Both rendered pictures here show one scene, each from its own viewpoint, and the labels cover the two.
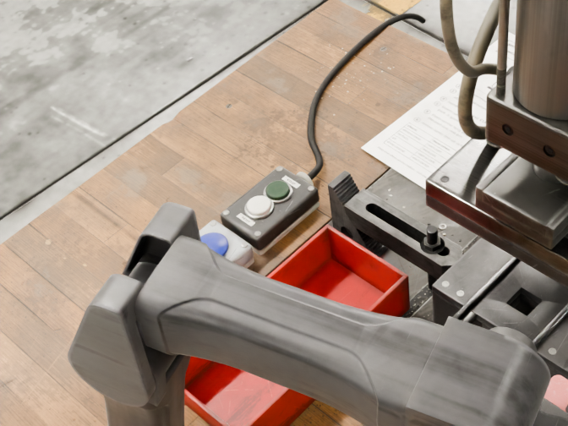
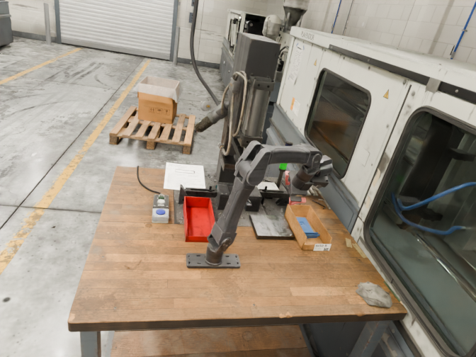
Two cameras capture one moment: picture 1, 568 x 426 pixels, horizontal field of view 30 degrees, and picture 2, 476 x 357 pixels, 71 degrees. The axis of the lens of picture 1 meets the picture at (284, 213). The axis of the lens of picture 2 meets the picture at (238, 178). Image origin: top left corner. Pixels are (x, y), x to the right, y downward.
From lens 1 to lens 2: 1.05 m
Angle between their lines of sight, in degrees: 55
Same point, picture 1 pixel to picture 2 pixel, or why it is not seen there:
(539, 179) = not seen: hidden behind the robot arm
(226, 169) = (137, 202)
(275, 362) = (288, 155)
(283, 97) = (132, 185)
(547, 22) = (258, 115)
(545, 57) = (256, 123)
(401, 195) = not seen: hidden behind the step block
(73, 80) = not seen: outside the picture
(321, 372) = (296, 153)
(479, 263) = (222, 188)
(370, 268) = (198, 202)
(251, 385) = (198, 231)
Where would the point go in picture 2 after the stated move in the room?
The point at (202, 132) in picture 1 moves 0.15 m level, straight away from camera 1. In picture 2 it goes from (120, 197) to (93, 187)
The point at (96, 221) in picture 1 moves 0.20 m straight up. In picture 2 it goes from (116, 223) to (116, 180)
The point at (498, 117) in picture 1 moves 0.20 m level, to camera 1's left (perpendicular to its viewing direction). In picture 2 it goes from (245, 139) to (222, 152)
